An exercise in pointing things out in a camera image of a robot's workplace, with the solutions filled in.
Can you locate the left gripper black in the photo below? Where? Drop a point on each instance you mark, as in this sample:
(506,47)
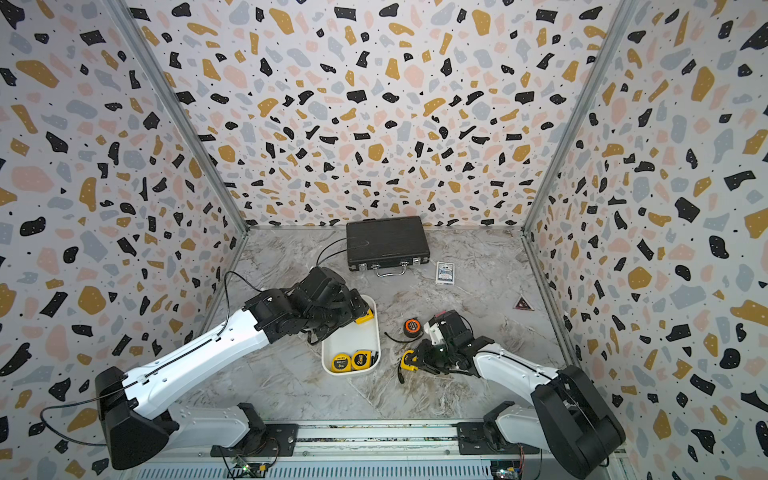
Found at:
(350,313)

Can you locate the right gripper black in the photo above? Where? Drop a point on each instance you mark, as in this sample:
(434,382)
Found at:
(423,355)

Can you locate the orange black tape measure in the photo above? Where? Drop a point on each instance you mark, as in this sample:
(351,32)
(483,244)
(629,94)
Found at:
(411,330)

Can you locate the yellow tape measure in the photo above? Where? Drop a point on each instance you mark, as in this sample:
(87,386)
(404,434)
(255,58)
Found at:
(369,315)
(341,363)
(362,360)
(408,363)

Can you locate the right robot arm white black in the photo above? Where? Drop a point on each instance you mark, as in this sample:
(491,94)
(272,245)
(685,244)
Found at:
(562,412)

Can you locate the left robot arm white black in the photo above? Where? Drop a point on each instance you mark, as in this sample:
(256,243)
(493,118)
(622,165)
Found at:
(138,410)

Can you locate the white plastic storage box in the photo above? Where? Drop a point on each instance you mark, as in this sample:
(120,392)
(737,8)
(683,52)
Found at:
(353,338)

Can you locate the playing card deck box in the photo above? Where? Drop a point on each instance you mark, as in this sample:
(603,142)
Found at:
(445,273)

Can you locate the red triangle sticker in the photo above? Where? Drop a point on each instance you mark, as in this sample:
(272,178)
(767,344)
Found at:
(523,305)

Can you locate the black metal-trimmed carrying case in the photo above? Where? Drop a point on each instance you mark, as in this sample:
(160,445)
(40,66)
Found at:
(386,243)

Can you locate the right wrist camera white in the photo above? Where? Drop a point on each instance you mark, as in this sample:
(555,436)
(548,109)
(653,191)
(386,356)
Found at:
(433,332)

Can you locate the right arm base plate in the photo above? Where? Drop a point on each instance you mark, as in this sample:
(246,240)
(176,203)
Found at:
(479,438)

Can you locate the aluminium front rail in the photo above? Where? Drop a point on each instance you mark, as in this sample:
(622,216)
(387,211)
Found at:
(345,441)

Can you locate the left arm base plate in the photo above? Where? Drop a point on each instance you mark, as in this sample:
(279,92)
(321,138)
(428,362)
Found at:
(273,440)

